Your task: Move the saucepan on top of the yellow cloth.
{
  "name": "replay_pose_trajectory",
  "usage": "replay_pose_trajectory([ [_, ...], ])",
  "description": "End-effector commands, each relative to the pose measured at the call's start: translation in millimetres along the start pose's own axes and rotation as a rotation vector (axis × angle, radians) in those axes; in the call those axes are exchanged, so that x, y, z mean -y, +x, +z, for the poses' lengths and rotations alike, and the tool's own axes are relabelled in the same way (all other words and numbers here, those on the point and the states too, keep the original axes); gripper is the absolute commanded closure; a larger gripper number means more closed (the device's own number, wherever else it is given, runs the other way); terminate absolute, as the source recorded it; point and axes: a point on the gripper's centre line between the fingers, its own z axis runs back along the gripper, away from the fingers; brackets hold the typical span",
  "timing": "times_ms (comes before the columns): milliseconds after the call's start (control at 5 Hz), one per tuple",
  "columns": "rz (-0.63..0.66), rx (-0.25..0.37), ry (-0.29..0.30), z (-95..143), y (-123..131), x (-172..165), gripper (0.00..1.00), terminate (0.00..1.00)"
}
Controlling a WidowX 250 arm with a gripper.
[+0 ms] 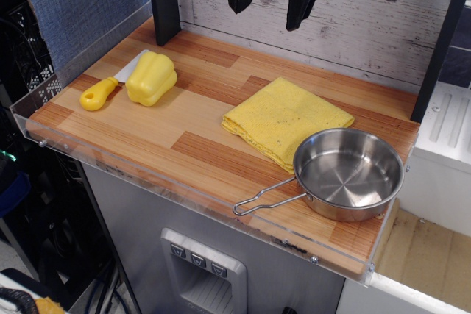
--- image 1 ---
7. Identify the stainless steel saucepan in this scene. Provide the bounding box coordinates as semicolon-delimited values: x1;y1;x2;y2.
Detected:
232;127;406;223

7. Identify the folded yellow cloth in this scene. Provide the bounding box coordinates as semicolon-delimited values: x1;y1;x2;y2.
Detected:
222;77;354;174

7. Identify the yellow toy bell pepper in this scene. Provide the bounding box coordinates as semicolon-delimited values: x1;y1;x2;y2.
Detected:
125;51;177;107

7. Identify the clear acrylic table guard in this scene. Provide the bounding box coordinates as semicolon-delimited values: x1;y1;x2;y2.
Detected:
9;88;415;288

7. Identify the white toy sink unit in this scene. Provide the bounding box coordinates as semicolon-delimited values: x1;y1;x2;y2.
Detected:
397;82;470;236

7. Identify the grey toy fridge dispenser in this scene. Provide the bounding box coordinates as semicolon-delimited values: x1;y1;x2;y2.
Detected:
160;228;248;313

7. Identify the black vertical post right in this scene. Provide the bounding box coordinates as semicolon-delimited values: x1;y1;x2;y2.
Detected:
410;0;466;123

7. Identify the yellow-handled toy knife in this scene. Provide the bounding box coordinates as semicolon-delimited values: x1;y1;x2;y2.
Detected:
79;49;149;111

